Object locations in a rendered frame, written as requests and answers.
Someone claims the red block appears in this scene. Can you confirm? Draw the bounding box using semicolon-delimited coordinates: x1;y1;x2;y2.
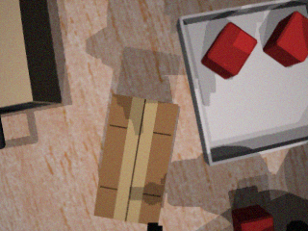
231;205;274;231
201;22;258;79
263;11;308;67

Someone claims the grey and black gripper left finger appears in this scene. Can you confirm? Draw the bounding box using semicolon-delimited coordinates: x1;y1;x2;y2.
147;222;163;231

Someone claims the grey open-top tray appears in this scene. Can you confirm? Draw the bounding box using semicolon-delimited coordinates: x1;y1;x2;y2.
176;0;308;166

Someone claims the brown cardboard box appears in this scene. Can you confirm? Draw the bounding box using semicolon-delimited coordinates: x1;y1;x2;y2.
93;93;178;224

